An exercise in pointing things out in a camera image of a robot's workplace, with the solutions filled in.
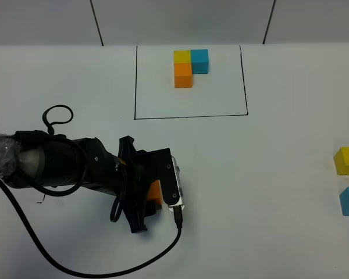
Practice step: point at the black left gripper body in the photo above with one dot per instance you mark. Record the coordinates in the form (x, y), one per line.
(106, 173)

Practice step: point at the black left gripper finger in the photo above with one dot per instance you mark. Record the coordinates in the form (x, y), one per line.
(127, 151)
(137, 207)

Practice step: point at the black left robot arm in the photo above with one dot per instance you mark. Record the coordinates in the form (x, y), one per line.
(57, 166)

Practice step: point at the template orange cube block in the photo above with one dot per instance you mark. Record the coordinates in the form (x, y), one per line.
(183, 76)

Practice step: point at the template yellow cube block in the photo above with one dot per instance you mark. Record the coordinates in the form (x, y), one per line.
(182, 56)

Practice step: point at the template blue cube block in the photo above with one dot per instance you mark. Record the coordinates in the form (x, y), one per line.
(199, 61)

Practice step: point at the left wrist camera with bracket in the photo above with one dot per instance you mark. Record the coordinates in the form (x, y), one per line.
(159, 165)

